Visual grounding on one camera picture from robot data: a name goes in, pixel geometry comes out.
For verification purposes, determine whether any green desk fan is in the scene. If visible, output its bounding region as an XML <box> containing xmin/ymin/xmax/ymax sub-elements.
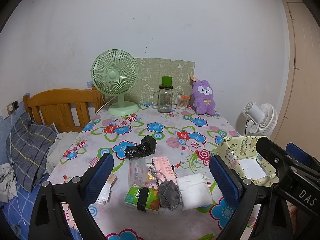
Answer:
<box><xmin>91</xmin><ymin>49</ymin><xmax>138</xmax><ymax>116</ymax></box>

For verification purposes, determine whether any wall power socket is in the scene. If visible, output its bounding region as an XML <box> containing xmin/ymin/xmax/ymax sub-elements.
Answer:
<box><xmin>7</xmin><ymin>100</ymin><xmax>19</xmax><ymax>114</ymax></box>

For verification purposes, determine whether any grey sock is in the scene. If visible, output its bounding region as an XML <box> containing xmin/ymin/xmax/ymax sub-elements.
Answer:
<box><xmin>149</xmin><ymin>168</ymin><xmax>182</xmax><ymax>210</ymax></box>

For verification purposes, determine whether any floral tablecloth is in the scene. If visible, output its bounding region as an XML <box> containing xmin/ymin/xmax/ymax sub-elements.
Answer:
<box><xmin>47</xmin><ymin>102</ymin><xmax>266</xmax><ymax>240</ymax></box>

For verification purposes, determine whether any clear plastic pouch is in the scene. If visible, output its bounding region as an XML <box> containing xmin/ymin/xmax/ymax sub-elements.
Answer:
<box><xmin>128</xmin><ymin>158</ymin><xmax>148</xmax><ymax>187</ymax></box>

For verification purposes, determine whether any white cloth pad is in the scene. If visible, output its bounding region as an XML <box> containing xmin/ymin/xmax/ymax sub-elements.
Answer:
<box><xmin>176</xmin><ymin>173</ymin><xmax>212</xmax><ymax>211</ymax></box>

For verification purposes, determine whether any pink packet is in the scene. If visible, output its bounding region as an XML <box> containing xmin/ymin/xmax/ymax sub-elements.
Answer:
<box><xmin>152</xmin><ymin>157</ymin><xmax>176</xmax><ymax>185</ymax></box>

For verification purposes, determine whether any green fan white cable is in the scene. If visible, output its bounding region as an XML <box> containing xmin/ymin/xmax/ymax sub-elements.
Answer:
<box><xmin>95</xmin><ymin>96</ymin><xmax>113</xmax><ymax>113</ymax></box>

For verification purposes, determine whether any black plastic bag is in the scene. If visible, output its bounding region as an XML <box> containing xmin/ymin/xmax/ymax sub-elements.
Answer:
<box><xmin>124</xmin><ymin>135</ymin><xmax>157</xmax><ymax>160</ymax></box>

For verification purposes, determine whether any grey plaid pillow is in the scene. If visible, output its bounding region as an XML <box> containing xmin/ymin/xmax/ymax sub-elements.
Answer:
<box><xmin>6</xmin><ymin>112</ymin><xmax>57</xmax><ymax>192</ymax></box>

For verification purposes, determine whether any white standing fan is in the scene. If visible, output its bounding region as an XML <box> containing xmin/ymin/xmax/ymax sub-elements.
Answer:
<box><xmin>244</xmin><ymin>101</ymin><xmax>278</xmax><ymax>138</ymax></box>

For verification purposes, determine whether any glass mason jar mug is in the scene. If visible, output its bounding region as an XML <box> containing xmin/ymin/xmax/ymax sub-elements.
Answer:
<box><xmin>152</xmin><ymin>76</ymin><xmax>173</xmax><ymax>113</ymax></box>

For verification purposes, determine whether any green tissue pack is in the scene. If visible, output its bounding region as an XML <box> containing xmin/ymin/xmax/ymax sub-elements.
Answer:
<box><xmin>124</xmin><ymin>186</ymin><xmax>161</xmax><ymax>214</ymax></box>

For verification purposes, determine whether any white crumpled bedsheet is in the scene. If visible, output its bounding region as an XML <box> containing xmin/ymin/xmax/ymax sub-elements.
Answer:
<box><xmin>46</xmin><ymin>132</ymin><xmax>78</xmax><ymax>174</ymax></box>

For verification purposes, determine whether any beige door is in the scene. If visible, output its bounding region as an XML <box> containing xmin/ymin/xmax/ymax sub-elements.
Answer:
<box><xmin>271</xmin><ymin>0</ymin><xmax>319</xmax><ymax>158</ymax></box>

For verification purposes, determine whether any green patterned foam board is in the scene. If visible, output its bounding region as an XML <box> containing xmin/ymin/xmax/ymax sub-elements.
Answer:
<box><xmin>104</xmin><ymin>57</ymin><xmax>196</xmax><ymax>105</ymax></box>

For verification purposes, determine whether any crumpled white grey cloth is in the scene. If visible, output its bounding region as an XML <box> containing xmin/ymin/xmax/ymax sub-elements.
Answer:
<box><xmin>0</xmin><ymin>163</ymin><xmax>17</xmax><ymax>203</ymax></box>

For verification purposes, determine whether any purple plush bunny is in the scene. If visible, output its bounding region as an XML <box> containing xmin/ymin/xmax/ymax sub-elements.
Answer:
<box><xmin>191</xmin><ymin>80</ymin><xmax>216</xmax><ymax>115</ymax></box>

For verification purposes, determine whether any yellow cartoon storage box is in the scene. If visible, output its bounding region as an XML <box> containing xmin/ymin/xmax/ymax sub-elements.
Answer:
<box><xmin>215</xmin><ymin>136</ymin><xmax>279</xmax><ymax>187</ymax></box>

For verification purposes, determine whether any white beige cloth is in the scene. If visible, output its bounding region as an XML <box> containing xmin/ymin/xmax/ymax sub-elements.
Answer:
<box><xmin>96</xmin><ymin>172</ymin><xmax>117</xmax><ymax>205</ymax></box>

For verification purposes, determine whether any cotton swab container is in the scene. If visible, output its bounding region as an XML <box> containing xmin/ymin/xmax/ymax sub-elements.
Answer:
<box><xmin>176</xmin><ymin>94</ymin><xmax>190</xmax><ymax>109</ymax></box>

